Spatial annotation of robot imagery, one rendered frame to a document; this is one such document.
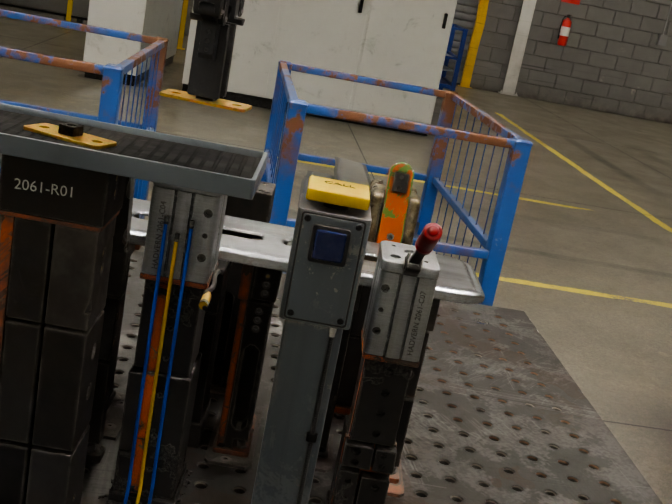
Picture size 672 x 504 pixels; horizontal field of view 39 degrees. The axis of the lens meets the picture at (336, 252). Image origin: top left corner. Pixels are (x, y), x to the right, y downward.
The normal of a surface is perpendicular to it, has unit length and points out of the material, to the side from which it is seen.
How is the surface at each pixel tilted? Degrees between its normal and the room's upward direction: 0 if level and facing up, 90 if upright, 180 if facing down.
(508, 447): 0
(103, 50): 90
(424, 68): 90
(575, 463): 0
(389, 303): 90
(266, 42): 90
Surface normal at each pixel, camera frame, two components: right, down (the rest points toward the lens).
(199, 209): -0.01, 0.28
